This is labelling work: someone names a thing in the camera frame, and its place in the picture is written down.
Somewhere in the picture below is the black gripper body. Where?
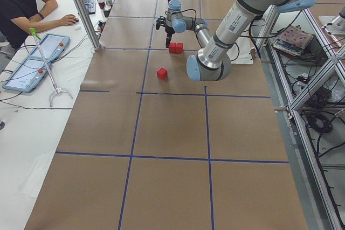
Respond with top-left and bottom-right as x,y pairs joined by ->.
165,24 -> 175,36

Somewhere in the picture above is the red block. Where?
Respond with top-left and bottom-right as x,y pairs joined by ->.
175,43 -> 183,53
168,42 -> 176,53
156,67 -> 168,80

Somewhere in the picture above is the person hand on table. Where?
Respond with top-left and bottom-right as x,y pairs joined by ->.
59,14 -> 79,26

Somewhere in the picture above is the metal cup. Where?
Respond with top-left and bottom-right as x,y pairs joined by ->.
105,0 -> 113,8

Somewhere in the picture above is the upper teach pendant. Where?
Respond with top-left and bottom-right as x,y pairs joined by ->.
39,33 -> 70,61

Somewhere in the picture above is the teach pendant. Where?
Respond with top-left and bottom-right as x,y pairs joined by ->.
2,57 -> 47,93
39,33 -> 70,61

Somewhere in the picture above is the green reacher grabber tool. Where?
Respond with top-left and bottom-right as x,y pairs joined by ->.
29,27 -> 73,108

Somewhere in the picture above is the magazine stack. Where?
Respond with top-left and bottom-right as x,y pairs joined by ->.
273,25 -> 313,57

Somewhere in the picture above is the lower teach pendant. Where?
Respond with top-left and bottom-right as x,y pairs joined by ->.
2,57 -> 47,93

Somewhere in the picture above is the seated person black shirt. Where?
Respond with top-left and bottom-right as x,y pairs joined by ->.
0,0 -> 80,50

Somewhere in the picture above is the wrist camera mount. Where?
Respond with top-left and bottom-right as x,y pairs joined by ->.
156,16 -> 166,30

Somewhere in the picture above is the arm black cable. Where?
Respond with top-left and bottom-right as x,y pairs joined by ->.
164,9 -> 198,23

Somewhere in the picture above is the aluminium frame post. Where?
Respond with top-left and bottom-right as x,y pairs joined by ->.
73,0 -> 101,51

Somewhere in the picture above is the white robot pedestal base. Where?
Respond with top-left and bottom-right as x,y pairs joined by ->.
228,37 -> 253,65

